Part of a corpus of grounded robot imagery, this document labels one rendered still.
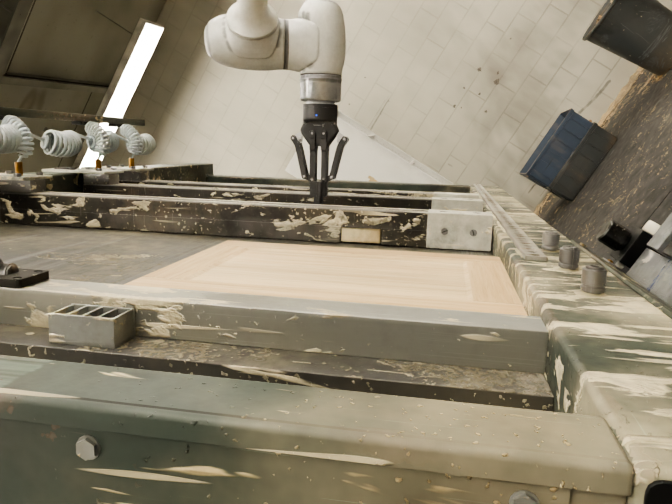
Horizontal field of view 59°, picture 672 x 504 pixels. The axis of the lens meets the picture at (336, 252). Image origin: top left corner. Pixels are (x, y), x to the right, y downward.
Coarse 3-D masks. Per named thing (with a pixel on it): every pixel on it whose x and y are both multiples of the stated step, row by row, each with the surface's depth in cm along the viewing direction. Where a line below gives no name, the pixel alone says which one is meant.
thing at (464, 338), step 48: (0, 288) 62; (48, 288) 63; (96, 288) 63; (144, 288) 64; (144, 336) 60; (192, 336) 59; (240, 336) 58; (288, 336) 58; (336, 336) 57; (384, 336) 56; (432, 336) 55; (480, 336) 54; (528, 336) 53
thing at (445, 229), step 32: (0, 192) 133; (32, 192) 132; (64, 192) 135; (64, 224) 131; (96, 224) 130; (128, 224) 128; (160, 224) 127; (192, 224) 126; (224, 224) 124; (256, 224) 123; (288, 224) 122; (320, 224) 121; (352, 224) 119; (384, 224) 118; (416, 224) 117; (448, 224) 116; (480, 224) 115
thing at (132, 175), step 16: (128, 128) 180; (128, 176) 180; (144, 176) 181; (336, 192) 169; (352, 192) 168; (368, 192) 168; (384, 192) 167; (400, 192) 166; (416, 192) 166; (432, 192) 168; (448, 192) 169
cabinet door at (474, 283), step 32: (192, 256) 93; (224, 256) 94; (256, 256) 96; (288, 256) 97; (320, 256) 98; (352, 256) 99; (384, 256) 98; (416, 256) 99; (448, 256) 100; (480, 256) 100; (192, 288) 73; (224, 288) 73; (256, 288) 74; (288, 288) 74; (320, 288) 76; (352, 288) 77; (384, 288) 77; (416, 288) 78; (448, 288) 78; (480, 288) 78; (512, 288) 78
